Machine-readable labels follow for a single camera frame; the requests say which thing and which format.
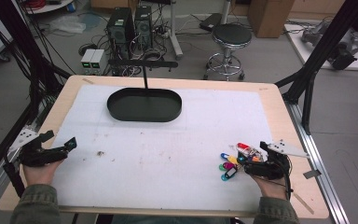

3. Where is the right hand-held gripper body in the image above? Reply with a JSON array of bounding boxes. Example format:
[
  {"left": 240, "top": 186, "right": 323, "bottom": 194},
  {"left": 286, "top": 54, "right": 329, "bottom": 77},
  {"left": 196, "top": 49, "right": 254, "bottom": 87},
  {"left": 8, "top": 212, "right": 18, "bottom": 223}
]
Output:
[{"left": 243, "top": 139, "right": 310, "bottom": 181}]

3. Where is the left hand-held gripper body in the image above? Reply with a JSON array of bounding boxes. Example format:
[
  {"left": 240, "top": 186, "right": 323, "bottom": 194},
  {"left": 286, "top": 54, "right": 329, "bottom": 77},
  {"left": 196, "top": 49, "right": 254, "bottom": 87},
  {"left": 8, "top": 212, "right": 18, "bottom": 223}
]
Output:
[{"left": 8, "top": 125, "right": 70, "bottom": 168}]

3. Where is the bunch of coloured key tags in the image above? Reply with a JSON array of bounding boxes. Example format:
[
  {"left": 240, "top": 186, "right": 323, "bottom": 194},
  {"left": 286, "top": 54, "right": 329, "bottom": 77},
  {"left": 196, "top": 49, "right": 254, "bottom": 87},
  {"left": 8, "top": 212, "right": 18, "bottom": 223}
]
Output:
[{"left": 218, "top": 142, "right": 264, "bottom": 183}]

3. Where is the person's right hand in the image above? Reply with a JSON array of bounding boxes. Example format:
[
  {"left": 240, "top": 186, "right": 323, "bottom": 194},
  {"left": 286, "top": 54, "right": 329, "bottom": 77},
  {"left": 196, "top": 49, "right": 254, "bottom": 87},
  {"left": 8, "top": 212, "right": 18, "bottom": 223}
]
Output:
[{"left": 249, "top": 175, "right": 289, "bottom": 201}]

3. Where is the person's left hand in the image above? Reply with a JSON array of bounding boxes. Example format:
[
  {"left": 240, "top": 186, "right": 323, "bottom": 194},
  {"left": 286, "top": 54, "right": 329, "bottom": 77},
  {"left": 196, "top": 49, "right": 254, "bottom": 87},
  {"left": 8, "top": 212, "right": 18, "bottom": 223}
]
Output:
[{"left": 22, "top": 158, "right": 65, "bottom": 187}]

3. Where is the grey tape piece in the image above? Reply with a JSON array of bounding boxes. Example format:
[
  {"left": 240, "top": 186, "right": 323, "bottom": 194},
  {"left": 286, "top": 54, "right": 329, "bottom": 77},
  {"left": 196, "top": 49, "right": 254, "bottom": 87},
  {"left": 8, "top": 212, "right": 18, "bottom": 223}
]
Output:
[{"left": 302, "top": 169, "right": 323, "bottom": 180}]

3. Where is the brown tape strip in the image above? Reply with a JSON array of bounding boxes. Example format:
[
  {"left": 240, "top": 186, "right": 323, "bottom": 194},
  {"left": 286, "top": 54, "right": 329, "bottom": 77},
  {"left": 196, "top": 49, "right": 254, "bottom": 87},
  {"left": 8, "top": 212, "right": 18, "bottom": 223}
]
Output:
[{"left": 292, "top": 191, "right": 315, "bottom": 217}]

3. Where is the black T-stand with oval tray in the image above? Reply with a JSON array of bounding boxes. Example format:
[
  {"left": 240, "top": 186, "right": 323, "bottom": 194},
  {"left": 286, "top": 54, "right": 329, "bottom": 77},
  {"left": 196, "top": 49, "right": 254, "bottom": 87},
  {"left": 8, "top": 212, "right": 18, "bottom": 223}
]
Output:
[{"left": 106, "top": 59, "right": 183, "bottom": 123}]

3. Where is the white bench power supply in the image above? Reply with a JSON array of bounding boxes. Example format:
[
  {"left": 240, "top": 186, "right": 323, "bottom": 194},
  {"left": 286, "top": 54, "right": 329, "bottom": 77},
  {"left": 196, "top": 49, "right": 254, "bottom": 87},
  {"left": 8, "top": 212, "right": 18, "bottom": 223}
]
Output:
[
  {"left": 80, "top": 49, "right": 97, "bottom": 76},
  {"left": 89, "top": 49, "right": 108, "bottom": 76}
]

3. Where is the white table mat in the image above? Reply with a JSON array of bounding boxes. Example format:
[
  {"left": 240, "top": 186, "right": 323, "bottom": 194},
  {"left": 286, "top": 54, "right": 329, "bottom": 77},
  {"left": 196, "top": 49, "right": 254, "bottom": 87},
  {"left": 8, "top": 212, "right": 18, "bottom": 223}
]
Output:
[{"left": 50, "top": 84, "right": 275, "bottom": 211}]

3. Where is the clear plastic bag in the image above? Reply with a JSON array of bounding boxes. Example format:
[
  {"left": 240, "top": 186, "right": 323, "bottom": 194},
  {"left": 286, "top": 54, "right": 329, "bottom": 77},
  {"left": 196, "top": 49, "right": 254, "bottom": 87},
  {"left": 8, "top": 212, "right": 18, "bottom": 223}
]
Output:
[{"left": 48, "top": 14, "right": 88, "bottom": 35}]

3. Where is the black round stool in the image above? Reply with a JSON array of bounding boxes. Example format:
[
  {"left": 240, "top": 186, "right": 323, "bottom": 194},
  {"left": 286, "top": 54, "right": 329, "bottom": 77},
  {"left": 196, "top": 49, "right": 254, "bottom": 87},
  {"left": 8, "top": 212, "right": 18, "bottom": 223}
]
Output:
[{"left": 202, "top": 23, "right": 254, "bottom": 82}]

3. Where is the white board with grey machine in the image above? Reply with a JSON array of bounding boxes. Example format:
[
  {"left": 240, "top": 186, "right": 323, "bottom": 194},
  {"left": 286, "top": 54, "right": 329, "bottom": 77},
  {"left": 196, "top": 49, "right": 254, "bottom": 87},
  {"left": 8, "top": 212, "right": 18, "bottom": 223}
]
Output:
[{"left": 283, "top": 15, "right": 358, "bottom": 73}]

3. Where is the large black computer tower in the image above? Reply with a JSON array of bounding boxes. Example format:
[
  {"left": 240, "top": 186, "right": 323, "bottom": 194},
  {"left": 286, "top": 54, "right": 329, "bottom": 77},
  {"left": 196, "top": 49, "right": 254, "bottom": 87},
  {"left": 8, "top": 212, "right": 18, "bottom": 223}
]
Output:
[{"left": 106, "top": 7, "right": 135, "bottom": 61}]

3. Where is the brown cardboard box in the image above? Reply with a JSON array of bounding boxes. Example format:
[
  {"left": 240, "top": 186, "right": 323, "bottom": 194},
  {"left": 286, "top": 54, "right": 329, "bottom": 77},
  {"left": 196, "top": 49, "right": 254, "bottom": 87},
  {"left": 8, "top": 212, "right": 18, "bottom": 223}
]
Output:
[{"left": 247, "top": 0, "right": 296, "bottom": 39}]

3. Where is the round white table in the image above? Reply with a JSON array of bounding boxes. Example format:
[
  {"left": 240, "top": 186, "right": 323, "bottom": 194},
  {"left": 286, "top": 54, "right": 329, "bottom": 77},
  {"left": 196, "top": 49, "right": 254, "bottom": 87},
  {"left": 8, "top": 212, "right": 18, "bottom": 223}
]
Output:
[{"left": 23, "top": 0, "right": 76, "bottom": 16}]

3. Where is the black flat device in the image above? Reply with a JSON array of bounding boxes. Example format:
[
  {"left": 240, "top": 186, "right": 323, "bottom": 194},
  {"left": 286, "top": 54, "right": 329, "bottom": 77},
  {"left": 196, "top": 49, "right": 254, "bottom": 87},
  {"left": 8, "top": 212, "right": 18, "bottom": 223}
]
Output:
[{"left": 199, "top": 12, "right": 224, "bottom": 33}]

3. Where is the small black computer tower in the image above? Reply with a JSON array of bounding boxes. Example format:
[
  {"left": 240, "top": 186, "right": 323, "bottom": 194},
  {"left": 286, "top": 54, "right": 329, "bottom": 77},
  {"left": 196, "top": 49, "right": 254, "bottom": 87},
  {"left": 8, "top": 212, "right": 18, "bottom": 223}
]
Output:
[{"left": 133, "top": 5, "right": 155, "bottom": 49}]

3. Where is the white desk leg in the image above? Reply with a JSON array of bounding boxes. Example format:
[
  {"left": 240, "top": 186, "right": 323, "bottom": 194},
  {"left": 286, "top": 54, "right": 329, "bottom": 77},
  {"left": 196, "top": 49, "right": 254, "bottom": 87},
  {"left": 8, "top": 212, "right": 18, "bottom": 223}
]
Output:
[{"left": 167, "top": 0, "right": 185, "bottom": 61}]

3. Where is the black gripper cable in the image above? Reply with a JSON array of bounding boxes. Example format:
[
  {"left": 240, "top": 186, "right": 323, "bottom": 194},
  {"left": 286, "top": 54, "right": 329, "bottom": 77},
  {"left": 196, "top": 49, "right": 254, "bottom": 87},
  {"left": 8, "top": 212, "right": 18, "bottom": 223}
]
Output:
[{"left": 280, "top": 155, "right": 295, "bottom": 201}]

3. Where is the aluminium rail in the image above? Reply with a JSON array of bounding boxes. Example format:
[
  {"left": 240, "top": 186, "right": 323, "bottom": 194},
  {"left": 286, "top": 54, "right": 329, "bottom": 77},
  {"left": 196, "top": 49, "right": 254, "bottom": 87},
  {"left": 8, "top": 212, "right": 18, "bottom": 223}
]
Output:
[
  {"left": 283, "top": 100, "right": 351, "bottom": 224},
  {"left": 0, "top": 92, "right": 60, "bottom": 216}
]

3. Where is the black metal frame post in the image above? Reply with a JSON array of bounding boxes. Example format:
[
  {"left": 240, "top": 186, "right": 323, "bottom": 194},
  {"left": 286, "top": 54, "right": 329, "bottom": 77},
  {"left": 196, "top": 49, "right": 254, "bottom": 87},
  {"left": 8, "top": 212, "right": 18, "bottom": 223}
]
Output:
[
  {"left": 0, "top": 0, "right": 73, "bottom": 198},
  {"left": 274, "top": 0, "right": 358, "bottom": 136}
]

